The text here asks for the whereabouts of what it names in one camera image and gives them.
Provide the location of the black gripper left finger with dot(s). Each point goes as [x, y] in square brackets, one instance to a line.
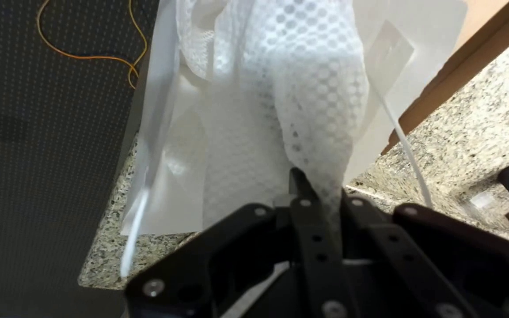
[237, 265]

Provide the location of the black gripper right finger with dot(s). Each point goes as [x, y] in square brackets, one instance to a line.
[432, 265]

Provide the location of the white mesh towel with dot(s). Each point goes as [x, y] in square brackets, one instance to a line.
[193, 40]
[313, 88]

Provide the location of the flat cardboard tray box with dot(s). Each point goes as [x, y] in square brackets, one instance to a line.
[472, 58]

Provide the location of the dark textured floor mat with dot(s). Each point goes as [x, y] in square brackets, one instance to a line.
[31, 176]

